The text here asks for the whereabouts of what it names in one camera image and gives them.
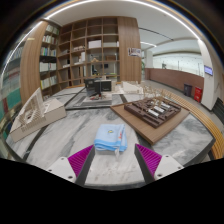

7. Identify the red bin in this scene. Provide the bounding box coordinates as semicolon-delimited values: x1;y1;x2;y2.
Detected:
193;86;204;104

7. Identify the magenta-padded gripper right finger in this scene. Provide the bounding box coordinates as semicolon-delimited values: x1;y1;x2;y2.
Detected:
133;143;185;185

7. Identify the dark brown model on wooden board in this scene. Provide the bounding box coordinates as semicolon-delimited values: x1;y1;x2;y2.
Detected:
109;96;191;146

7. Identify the wooden shelf unit with books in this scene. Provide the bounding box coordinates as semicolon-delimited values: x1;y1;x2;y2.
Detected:
39;16;121;98

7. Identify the wall-mounted screen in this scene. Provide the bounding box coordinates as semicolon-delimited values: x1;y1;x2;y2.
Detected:
203;64;214;77

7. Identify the curved ceiling light strip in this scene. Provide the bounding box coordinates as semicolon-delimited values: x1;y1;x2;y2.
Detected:
44;0;202;42

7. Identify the wall poster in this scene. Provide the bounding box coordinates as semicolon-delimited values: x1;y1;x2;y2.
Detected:
128;47;143;58

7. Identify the white architectural model on base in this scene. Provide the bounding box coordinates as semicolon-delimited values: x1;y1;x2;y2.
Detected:
9;87;68;144

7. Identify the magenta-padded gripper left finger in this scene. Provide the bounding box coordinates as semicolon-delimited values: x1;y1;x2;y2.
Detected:
46;144;97;187

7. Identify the dark grey bin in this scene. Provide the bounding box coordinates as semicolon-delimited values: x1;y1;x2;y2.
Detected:
183;83;193;98

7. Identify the light blue cartoon-print towel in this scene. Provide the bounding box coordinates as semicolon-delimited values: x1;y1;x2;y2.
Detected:
93;123;129;158

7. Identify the wall bookcase with green books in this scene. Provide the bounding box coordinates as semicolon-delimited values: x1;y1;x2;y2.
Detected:
0;43;26;134

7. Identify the small white building model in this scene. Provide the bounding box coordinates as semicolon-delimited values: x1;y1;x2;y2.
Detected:
121;80;141;95

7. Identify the grey model base slab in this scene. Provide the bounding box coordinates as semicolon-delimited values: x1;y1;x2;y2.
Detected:
81;94;114;107

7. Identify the curved wooden slatted bench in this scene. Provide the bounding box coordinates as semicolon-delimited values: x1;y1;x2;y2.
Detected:
169;89;224;161

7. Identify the wooden stick frame model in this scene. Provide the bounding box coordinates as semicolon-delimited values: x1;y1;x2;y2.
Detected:
143;84;175;102

